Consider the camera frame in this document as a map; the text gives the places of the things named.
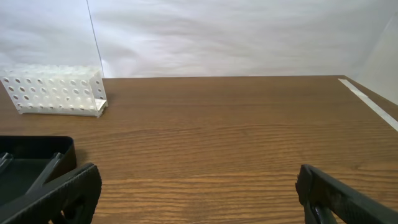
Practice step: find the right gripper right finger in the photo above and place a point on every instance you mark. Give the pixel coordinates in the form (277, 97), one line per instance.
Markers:
(357, 205)

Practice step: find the black tray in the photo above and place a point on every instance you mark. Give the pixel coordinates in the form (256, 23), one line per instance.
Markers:
(37, 146)

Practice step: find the clear test tube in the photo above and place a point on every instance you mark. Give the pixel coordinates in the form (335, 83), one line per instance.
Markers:
(5, 161)
(45, 172)

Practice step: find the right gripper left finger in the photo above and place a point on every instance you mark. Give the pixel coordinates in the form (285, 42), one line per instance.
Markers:
(31, 211)

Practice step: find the white test tube rack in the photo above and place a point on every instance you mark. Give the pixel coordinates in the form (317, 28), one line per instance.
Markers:
(56, 93)

